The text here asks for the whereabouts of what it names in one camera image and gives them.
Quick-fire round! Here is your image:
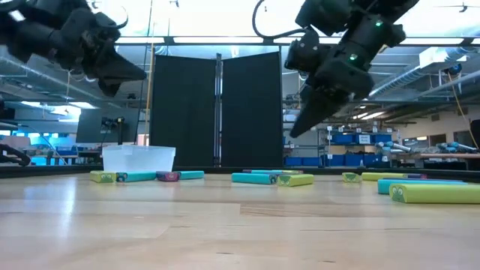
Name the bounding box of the clear plastic bin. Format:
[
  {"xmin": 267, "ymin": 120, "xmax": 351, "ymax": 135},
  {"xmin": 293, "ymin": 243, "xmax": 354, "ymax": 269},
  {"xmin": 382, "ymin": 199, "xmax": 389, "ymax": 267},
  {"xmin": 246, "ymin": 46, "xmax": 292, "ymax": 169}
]
[{"xmin": 101, "ymin": 145, "xmax": 176, "ymax": 173}]

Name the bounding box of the ceiling fan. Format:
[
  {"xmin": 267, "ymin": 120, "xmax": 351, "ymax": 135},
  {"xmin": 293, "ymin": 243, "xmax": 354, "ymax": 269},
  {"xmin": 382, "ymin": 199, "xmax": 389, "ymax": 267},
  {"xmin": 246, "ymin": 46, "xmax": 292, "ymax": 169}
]
[{"xmin": 436, "ymin": 1, "xmax": 480, "ymax": 13}]

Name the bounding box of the white ceiling duct box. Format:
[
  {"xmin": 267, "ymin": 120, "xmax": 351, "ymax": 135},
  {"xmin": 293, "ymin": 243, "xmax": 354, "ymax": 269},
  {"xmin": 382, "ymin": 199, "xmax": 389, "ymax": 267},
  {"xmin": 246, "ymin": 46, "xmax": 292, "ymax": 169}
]
[{"xmin": 418, "ymin": 46, "xmax": 469, "ymax": 69}]

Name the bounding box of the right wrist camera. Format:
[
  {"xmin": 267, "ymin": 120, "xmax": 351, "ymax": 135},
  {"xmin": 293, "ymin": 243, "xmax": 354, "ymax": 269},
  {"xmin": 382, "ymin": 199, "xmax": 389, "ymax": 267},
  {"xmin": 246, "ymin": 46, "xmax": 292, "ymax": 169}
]
[{"xmin": 283, "ymin": 31, "xmax": 332, "ymax": 73}]

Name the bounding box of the silver spiral ceiling duct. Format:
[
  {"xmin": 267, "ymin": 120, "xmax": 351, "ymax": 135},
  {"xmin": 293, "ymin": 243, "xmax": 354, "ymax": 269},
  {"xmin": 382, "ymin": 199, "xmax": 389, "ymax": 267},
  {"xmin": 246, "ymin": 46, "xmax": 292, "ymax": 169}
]
[
  {"xmin": 0, "ymin": 55, "xmax": 127, "ymax": 104},
  {"xmin": 369, "ymin": 44, "xmax": 480, "ymax": 99}
]

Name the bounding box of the dark background monitor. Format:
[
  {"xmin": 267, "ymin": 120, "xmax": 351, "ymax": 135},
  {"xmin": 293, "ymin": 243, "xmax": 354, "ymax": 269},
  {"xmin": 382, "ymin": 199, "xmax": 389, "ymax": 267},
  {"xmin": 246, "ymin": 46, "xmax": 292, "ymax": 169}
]
[{"xmin": 76, "ymin": 107, "xmax": 140, "ymax": 144}]

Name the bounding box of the black right camera cable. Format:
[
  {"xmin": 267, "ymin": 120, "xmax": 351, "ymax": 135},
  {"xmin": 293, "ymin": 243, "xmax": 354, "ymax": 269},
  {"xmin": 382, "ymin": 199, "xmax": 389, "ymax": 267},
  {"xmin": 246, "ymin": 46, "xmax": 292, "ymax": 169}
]
[{"xmin": 251, "ymin": 0, "xmax": 312, "ymax": 41}]

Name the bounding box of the purple and teal bar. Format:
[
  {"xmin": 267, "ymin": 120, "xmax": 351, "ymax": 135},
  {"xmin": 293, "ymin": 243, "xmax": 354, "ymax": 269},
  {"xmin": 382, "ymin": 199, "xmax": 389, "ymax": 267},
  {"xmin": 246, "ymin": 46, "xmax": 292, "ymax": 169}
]
[{"xmin": 155, "ymin": 171, "xmax": 181, "ymax": 182}]

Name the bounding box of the wooden workbench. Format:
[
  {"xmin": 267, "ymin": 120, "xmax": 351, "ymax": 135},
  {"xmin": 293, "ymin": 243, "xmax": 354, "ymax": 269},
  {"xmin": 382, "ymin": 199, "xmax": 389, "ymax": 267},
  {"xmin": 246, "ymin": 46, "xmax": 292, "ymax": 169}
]
[{"xmin": 389, "ymin": 151, "xmax": 480, "ymax": 170}]

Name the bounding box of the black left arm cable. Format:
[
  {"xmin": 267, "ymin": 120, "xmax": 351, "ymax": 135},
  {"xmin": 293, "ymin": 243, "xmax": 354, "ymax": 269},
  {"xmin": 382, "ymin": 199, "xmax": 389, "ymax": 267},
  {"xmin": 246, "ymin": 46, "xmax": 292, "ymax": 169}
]
[{"xmin": 0, "ymin": 143, "xmax": 32, "ymax": 167}]

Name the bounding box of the yellow hanging cable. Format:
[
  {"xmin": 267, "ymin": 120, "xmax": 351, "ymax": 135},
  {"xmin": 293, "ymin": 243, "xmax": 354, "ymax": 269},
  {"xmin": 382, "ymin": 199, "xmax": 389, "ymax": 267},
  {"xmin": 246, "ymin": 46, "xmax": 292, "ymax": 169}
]
[{"xmin": 446, "ymin": 73, "xmax": 480, "ymax": 149}]

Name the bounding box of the metal shelving rack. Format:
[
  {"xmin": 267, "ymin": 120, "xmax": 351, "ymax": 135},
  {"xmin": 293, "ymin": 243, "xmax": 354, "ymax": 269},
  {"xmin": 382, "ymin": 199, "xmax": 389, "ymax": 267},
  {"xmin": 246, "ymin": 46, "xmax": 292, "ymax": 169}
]
[{"xmin": 283, "ymin": 125, "xmax": 399, "ymax": 168}]

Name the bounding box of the black partition panel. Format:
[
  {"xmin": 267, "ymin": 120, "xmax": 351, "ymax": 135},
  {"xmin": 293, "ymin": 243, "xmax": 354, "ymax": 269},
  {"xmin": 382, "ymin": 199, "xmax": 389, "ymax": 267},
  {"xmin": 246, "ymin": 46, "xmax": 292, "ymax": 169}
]
[
  {"xmin": 149, "ymin": 55, "xmax": 218, "ymax": 168},
  {"xmin": 220, "ymin": 51, "xmax": 284, "ymax": 169}
]

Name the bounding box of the fluorescent ceiling light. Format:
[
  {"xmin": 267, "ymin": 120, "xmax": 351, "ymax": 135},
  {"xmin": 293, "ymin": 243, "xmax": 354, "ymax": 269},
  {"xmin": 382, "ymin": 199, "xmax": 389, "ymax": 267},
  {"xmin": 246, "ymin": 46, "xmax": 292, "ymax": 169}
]
[{"xmin": 351, "ymin": 110, "xmax": 387, "ymax": 121}]

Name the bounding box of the black chair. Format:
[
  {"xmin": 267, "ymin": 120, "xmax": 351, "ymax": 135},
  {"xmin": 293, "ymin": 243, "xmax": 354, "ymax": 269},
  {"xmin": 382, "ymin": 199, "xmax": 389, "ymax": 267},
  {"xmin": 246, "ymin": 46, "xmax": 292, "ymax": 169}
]
[{"xmin": 469, "ymin": 118, "xmax": 480, "ymax": 150}]

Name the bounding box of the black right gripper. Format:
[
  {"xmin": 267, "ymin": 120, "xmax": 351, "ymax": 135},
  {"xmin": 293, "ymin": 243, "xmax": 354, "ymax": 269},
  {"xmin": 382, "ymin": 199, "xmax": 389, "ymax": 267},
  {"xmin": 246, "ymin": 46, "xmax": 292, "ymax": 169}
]
[{"xmin": 289, "ymin": 55, "xmax": 376, "ymax": 139}]

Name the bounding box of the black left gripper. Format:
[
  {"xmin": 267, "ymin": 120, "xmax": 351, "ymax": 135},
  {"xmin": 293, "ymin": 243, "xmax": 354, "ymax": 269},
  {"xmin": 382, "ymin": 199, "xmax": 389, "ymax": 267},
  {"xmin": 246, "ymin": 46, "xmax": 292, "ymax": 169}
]
[{"xmin": 79, "ymin": 37, "xmax": 147, "ymax": 98}]

